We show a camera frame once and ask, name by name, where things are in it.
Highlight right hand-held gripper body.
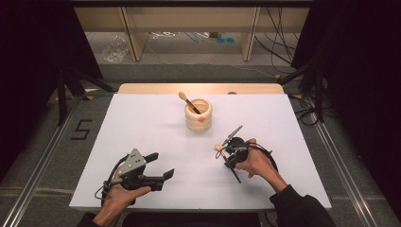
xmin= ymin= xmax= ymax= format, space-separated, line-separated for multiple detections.
xmin=221 ymin=124 xmax=251 ymax=166

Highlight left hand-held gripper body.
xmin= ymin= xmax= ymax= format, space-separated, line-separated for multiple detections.
xmin=117 ymin=148 xmax=166 ymax=192

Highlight small makeup brush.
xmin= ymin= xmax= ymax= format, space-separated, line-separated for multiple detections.
xmin=214 ymin=143 xmax=243 ymax=184

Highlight cream ringed brush holder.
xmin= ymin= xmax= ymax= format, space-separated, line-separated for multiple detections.
xmin=183 ymin=98 xmax=213 ymax=133

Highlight large makeup brush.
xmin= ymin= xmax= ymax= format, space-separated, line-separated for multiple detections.
xmin=178 ymin=91 xmax=202 ymax=115

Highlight person's right hand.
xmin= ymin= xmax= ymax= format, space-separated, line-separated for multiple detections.
xmin=235 ymin=137 xmax=282 ymax=192

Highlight person's left hand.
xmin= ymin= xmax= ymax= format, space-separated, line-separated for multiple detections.
xmin=101 ymin=169 xmax=152 ymax=218

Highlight white table mat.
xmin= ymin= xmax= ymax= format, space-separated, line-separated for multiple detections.
xmin=68 ymin=93 xmax=333 ymax=211

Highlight black tripod stand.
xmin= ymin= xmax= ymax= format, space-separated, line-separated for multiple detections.
xmin=276 ymin=59 xmax=326 ymax=124
xmin=56 ymin=65 xmax=115 ymax=127

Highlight clear plastic bag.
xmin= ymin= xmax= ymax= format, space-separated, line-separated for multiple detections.
xmin=100 ymin=34 xmax=131 ymax=63

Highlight black curtain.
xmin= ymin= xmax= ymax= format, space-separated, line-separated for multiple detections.
xmin=290 ymin=0 xmax=401 ymax=218
xmin=0 ymin=0 xmax=104 ymax=183

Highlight beige wooden shelf unit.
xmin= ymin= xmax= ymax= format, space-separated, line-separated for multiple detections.
xmin=74 ymin=6 xmax=312 ymax=62

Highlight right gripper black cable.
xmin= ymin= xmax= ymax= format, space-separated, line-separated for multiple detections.
xmin=245 ymin=142 xmax=279 ymax=173

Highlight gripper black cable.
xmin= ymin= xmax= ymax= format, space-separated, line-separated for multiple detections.
xmin=245 ymin=142 xmax=279 ymax=173
xmin=94 ymin=153 xmax=131 ymax=206

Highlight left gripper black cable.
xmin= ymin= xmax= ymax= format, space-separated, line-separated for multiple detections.
xmin=94 ymin=153 xmax=131 ymax=206

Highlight black floor cables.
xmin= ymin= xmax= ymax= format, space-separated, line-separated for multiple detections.
xmin=295 ymin=93 xmax=320 ymax=127

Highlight aluminium floor rail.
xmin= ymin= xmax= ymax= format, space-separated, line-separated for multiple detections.
xmin=309 ymin=118 xmax=376 ymax=227
xmin=1 ymin=94 xmax=83 ymax=227

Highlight white cord bundle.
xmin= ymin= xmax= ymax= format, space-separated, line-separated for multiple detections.
xmin=149 ymin=30 xmax=178 ymax=41
xmin=185 ymin=31 xmax=211 ymax=43

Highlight black hanging cables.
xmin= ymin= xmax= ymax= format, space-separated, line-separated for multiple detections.
xmin=253 ymin=7 xmax=301 ymax=66

